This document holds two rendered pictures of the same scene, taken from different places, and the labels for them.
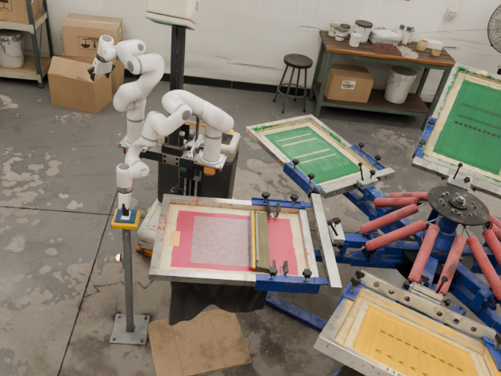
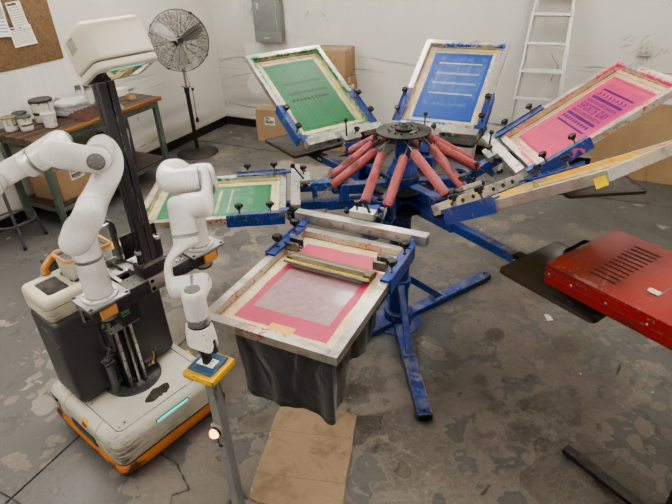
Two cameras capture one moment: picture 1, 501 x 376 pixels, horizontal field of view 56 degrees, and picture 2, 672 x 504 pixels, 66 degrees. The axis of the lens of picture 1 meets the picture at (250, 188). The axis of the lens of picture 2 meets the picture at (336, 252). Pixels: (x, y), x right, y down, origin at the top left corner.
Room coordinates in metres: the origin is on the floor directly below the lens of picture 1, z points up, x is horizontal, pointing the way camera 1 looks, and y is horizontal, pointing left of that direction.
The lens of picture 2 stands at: (0.63, 1.46, 2.20)
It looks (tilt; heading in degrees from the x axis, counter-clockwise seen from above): 31 degrees down; 305
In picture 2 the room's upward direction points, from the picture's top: 2 degrees counter-clockwise
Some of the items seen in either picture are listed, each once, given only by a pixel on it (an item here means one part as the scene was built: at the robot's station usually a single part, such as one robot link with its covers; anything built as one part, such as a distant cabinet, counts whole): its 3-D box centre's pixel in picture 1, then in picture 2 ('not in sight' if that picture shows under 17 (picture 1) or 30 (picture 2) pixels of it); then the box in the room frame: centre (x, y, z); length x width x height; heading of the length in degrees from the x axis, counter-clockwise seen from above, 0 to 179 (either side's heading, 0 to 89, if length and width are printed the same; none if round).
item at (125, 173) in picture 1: (132, 173); (197, 294); (1.80, 0.58, 1.22); 0.15 x 0.10 x 0.11; 137
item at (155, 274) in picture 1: (235, 238); (315, 283); (1.74, 0.03, 0.97); 0.79 x 0.58 x 0.04; 97
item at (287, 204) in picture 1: (277, 207); (287, 243); (2.04, -0.17, 0.98); 0.30 x 0.05 x 0.07; 97
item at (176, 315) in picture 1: (219, 300); (356, 347); (1.52, 0.06, 0.74); 0.46 x 0.04 x 0.42; 97
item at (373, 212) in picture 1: (352, 195); (294, 205); (2.37, -0.63, 0.90); 1.24 x 0.06 x 0.06; 37
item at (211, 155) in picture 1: (212, 145); (192, 227); (2.19, 0.24, 1.21); 0.16 x 0.13 x 0.15; 175
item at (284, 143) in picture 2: not in sight; (336, 164); (2.49, -1.27, 0.91); 1.34 x 0.40 x 0.08; 157
